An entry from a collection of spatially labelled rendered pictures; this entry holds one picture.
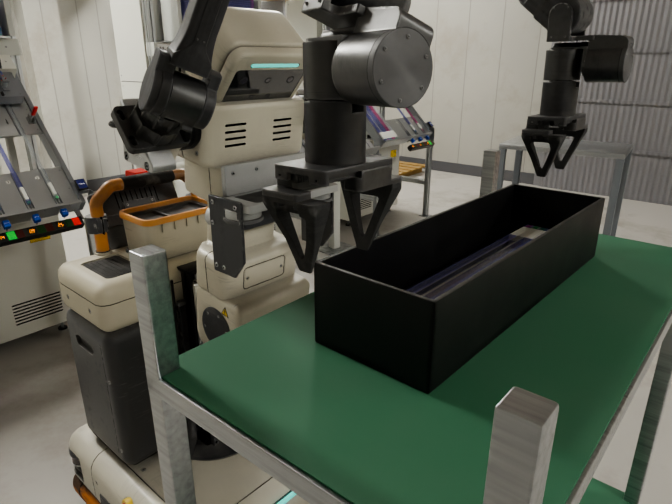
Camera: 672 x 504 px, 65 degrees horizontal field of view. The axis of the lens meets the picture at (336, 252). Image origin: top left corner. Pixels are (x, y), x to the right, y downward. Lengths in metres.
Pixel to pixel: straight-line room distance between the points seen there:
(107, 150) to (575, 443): 5.79
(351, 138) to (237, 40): 0.57
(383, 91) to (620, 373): 0.45
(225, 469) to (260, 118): 0.91
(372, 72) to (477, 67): 5.97
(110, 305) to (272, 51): 0.68
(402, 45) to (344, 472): 0.36
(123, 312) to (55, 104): 4.45
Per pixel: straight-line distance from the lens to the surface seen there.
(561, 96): 0.97
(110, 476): 1.61
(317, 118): 0.47
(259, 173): 1.10
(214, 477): 1.50
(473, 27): 6.41
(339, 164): 0.47
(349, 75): 0.42
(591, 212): 0.99
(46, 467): 2.15
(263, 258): 1.18
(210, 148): 1.04
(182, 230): 1.41
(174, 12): 3.27
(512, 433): 0.34
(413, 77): 0.42
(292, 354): 0.66
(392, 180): 0.52
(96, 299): 1.31
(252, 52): 1.01
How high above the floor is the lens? 1.29
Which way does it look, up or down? 20 degrees down
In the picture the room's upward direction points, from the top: straight up
